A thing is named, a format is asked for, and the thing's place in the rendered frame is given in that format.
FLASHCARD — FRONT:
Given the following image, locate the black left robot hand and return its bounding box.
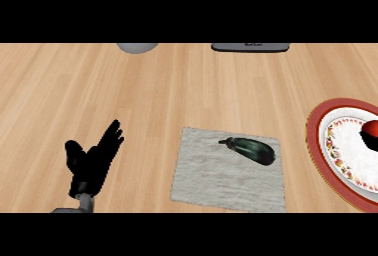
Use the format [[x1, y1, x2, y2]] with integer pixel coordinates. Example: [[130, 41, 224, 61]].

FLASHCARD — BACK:
[[64, 119, 126, 200]]

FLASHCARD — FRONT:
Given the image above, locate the grey cloth placemat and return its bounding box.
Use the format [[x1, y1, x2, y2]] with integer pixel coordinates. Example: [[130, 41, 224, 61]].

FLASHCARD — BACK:
[[170, 126, 288, 214]]

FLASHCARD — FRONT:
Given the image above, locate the red round placemat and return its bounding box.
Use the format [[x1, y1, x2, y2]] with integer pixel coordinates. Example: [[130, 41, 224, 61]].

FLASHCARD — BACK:
[[306, 97, 378, 213]]

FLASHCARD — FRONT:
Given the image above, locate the white floral-rimmed plate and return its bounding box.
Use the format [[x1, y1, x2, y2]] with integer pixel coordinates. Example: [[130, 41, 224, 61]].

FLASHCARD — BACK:
[[318, 107, 378, 204]]

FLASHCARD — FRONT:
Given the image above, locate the red tomato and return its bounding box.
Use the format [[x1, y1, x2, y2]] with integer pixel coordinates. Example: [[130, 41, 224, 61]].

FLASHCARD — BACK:
[[359, 119, 378, 152]]

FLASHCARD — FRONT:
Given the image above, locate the dark green eggplant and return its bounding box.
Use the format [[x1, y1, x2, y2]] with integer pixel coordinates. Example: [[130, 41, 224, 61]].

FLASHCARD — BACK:
[[217, 136, 276, 167]]

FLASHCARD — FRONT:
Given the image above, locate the grey rounded object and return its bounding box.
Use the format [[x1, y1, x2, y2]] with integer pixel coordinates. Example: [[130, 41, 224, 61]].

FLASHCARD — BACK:
[[115, 42, 160, 55]]

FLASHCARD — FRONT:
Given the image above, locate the dark grey flat appliance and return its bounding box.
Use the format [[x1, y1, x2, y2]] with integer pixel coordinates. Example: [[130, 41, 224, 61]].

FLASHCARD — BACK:
[[211, 42, 291, 54]]

